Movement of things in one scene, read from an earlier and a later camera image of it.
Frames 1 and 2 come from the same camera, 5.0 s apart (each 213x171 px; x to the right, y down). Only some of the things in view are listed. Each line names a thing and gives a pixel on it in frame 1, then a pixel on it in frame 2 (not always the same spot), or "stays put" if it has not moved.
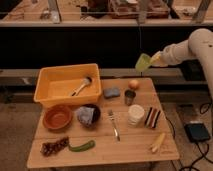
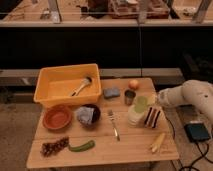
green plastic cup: (143, 62) to (141, 104)
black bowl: (96, 114) stays put
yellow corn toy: (159, 142) stays put
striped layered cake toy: (151, 117) stays put
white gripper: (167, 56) to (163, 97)
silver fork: (115, 129) stays put
